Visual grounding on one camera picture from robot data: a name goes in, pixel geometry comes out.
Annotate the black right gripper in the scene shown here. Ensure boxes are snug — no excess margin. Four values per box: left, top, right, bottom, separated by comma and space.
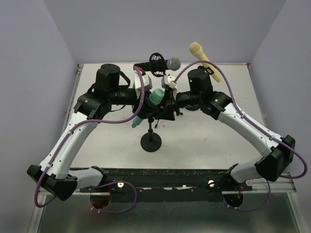
154, 89, 201, 122

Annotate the mint green microphone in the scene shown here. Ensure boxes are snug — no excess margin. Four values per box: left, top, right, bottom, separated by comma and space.
131, 88, 164, 128

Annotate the black round-base clip stand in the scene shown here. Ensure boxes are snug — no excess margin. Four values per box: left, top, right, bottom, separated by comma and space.
140, 114, 162, 152

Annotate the black tripod mic stand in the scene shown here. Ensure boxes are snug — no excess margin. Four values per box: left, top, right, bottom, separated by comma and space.
149, 52, 168, 77

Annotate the black microphone with silver grille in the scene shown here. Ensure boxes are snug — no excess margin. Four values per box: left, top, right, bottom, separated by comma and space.
134, 57, 181, 72

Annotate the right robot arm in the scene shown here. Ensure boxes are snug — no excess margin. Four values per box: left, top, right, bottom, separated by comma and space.
160, 68, 295, 190

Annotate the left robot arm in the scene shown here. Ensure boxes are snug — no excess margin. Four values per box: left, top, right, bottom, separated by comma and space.
27, 64, 152, 206

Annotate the black round-base stand, yellow mic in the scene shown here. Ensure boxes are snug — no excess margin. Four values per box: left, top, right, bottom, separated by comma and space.
177, 66, 214, 111

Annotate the cream yellow microphone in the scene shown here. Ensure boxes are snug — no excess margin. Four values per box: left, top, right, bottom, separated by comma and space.
189, 42, 223, 83

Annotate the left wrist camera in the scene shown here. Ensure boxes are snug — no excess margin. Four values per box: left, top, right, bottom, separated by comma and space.
133, 74, 153, 97

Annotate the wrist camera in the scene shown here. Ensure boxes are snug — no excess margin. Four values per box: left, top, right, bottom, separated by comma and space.
133, 74, 153, 97
161, 75, 177, 90

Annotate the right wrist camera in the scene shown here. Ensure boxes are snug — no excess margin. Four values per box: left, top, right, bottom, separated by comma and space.
161, 75, 177, 90

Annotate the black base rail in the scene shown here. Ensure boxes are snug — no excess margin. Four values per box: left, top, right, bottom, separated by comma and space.
80, 168, 252, 202

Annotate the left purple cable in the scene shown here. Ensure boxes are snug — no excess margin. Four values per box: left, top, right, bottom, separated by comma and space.
35, 67, 146, 214

